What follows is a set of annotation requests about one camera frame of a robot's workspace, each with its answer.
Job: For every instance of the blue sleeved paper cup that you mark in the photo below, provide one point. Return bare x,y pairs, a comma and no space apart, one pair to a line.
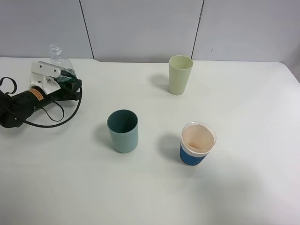
196,141

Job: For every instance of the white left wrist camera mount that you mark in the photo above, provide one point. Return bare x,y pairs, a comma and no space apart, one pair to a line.
43,75

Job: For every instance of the pale green plastic cup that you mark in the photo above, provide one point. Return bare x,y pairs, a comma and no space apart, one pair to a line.
179,71

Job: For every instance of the clear bottle with green label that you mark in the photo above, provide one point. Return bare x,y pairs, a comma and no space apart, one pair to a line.
58,59

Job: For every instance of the teal plastic cup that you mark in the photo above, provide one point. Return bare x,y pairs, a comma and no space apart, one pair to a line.
123,129

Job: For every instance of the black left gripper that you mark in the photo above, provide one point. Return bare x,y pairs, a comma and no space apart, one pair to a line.
35,98

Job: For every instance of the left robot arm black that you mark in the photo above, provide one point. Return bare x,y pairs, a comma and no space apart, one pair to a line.
15,109

